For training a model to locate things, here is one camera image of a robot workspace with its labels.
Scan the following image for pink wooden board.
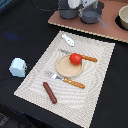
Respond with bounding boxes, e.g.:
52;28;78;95
48;0;128;43

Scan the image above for round wooden plate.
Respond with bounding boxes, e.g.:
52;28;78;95
56;55;83;78

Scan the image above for beige woven placemat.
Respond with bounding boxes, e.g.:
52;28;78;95
14;31;115;128

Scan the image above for light blue toy carton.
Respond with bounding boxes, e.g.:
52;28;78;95
9;58;27;77

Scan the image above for grey toy frying pan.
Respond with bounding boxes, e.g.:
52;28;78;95
80;7;107;28

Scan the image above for brown toy sausage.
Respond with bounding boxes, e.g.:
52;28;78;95
43;82;57;104

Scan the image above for white toy fish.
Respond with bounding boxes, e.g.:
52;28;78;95
62;34;75;47

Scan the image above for beige bowl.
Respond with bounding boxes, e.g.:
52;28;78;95
119;5;128;30

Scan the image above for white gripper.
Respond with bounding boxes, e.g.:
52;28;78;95
68;0;98;9

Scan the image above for orange handled toy knife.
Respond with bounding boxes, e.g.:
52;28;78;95
61;50;97;64

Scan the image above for orange handled toy fork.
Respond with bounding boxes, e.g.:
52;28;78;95
44;71;85;89

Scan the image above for grey toy pot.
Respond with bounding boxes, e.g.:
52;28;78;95
58;0;78;19

